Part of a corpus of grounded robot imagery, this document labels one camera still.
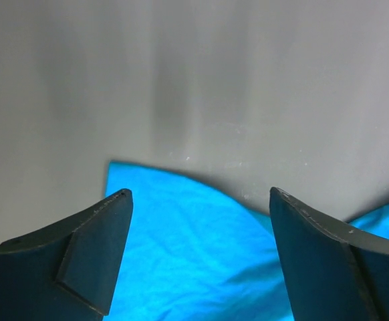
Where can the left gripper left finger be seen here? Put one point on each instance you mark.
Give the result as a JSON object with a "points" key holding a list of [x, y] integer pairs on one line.
{"points": [[67, 270]]}

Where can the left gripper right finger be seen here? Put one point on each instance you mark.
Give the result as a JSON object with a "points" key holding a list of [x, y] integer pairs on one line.
{"points": [[332, 270]]}

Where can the blue t shirt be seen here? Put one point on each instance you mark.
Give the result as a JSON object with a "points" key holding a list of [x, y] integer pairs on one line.
{"points": [[194, 253]]}

